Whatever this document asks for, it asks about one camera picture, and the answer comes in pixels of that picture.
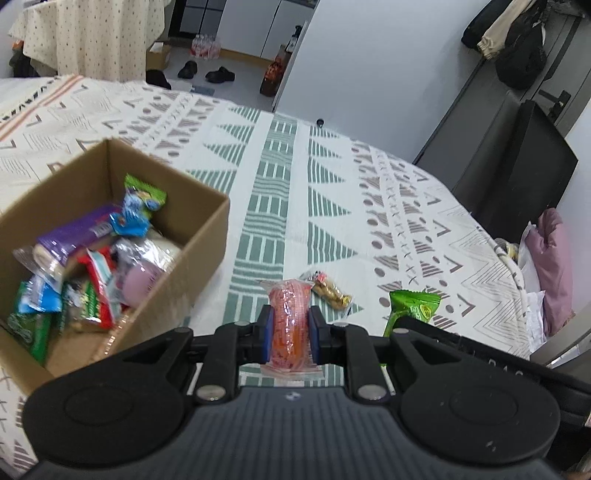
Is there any black door handle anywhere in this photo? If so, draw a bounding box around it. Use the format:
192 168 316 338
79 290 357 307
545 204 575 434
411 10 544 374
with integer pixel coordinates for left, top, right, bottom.
537 87 574 121

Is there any black chair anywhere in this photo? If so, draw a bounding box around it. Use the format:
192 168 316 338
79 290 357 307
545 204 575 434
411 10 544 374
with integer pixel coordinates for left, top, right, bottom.
451 99 579 241

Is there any pink pillow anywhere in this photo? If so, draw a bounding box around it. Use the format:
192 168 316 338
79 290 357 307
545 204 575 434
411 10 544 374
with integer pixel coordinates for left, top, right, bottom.
523 207 576 339

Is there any pack of water bottles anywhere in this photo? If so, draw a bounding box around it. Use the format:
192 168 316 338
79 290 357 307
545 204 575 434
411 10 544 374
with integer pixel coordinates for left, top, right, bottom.
191 32 223 60

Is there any beige hanging garment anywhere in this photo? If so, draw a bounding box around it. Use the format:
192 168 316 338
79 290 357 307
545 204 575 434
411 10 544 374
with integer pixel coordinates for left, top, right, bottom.
479 0 523 61

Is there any black bag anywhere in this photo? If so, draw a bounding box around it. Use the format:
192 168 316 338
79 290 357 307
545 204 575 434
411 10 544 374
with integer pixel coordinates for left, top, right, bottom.
145 69 172 91

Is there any brown cardboard box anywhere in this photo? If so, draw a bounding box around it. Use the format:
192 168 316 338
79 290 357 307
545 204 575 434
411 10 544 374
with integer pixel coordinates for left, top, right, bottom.
0 137 230 396

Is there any table with dotted tablecloth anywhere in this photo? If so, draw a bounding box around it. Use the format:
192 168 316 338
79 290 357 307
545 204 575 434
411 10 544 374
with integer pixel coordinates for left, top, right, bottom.
9 0 166 85

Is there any clear pastry snack packet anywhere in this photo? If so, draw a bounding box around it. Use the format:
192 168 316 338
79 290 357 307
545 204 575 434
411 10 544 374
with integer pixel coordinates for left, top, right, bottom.
12 244 66 292

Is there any purple snack packet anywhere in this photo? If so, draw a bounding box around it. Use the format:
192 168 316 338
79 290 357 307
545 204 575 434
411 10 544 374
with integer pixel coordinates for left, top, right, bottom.
36 205 123 273

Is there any black hanging jacket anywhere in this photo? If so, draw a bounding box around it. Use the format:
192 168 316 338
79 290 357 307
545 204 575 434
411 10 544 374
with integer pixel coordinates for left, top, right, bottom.
461 0 549 91

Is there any red shopping bag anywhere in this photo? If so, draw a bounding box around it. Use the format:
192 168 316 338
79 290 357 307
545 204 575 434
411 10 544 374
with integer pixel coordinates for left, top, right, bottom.
259 44 292 98

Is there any black framed glass door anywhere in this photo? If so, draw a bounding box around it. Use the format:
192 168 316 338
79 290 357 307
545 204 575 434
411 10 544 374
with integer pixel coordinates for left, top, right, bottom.
167 0 227 38

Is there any white kitchen cabinet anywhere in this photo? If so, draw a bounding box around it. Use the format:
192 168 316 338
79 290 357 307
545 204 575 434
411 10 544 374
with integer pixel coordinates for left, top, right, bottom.
260 0 320 61

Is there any green and blue snack packet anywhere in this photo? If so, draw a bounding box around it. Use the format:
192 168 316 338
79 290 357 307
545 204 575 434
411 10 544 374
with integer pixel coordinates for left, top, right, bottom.
113 173 168 237

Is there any dark green snack packet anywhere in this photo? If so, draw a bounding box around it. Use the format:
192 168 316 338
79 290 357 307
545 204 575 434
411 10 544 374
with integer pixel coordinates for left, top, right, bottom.
6 311 52 366

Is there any red mesh print snack packet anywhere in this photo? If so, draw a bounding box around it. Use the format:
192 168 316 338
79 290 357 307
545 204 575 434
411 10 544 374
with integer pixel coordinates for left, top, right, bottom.
260 278 325 378

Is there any red white green snack packet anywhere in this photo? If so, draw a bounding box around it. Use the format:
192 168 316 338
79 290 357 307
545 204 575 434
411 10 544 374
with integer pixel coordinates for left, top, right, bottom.
75 248 122 331

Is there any clear nut snack packet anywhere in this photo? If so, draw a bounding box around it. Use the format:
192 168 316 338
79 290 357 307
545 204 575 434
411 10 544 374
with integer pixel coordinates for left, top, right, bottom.
299 271 354 311

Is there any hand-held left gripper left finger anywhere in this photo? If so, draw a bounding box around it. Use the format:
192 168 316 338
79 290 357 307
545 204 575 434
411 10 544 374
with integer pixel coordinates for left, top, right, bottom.
106 305 274 405

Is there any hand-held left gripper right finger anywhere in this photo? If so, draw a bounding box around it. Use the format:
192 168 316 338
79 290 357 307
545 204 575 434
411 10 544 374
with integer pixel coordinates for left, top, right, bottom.
308 305 468 405

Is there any small cardboard box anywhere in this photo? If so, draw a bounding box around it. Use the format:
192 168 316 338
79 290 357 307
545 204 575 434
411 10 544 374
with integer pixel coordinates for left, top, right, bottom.
146 41 171 70

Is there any pink round snack packet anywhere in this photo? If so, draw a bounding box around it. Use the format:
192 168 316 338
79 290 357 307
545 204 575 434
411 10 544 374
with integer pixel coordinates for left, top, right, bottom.
113 237 184 306

